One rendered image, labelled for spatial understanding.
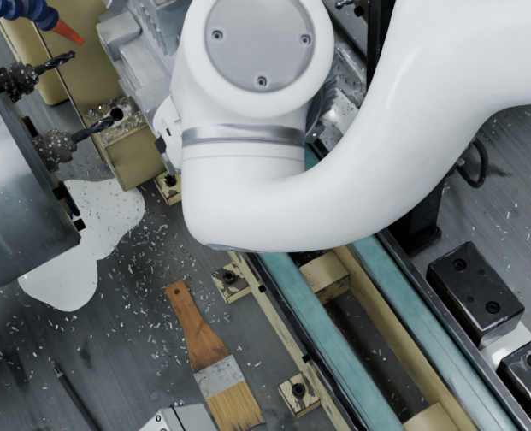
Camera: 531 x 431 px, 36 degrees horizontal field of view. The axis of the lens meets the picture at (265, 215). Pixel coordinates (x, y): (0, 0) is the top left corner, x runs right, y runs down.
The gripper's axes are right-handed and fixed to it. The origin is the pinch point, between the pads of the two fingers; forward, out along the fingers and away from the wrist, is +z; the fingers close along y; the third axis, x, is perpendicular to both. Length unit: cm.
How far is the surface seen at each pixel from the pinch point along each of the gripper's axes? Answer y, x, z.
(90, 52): -4.7, 15.5, 19.3
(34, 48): -9.8, 22.1, 32.0
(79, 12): -4.1, 18.5, 14.0
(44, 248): -18.4, -2.5, 5.5
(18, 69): -12.6, 14.8, 9.8
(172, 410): -14.5, -19.2, -9.8
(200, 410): -12.6, -20.6, -7.9
